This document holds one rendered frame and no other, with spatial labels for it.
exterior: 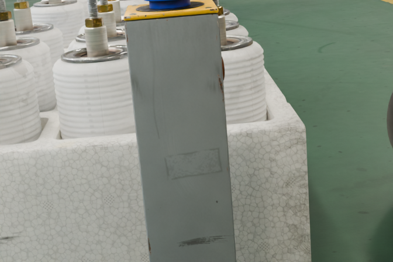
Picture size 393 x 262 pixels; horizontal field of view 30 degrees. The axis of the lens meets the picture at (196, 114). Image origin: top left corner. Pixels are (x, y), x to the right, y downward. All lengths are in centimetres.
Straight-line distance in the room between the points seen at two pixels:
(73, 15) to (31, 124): 54
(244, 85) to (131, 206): 16
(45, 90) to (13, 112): 13
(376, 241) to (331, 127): 46
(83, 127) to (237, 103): 15
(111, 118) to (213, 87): 19
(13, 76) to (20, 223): 14
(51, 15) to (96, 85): 56
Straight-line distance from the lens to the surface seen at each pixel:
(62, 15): 127
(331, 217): 95
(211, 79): 55
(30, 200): 73
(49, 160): 71
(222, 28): 75
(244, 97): 73
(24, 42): 89
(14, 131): 75
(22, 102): 75
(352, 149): 120
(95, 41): 75
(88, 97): 72
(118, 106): 72
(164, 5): 56
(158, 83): 55
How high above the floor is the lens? 38
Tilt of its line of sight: 15 degrees down
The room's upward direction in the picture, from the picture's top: 5 degrees counter-clockwise
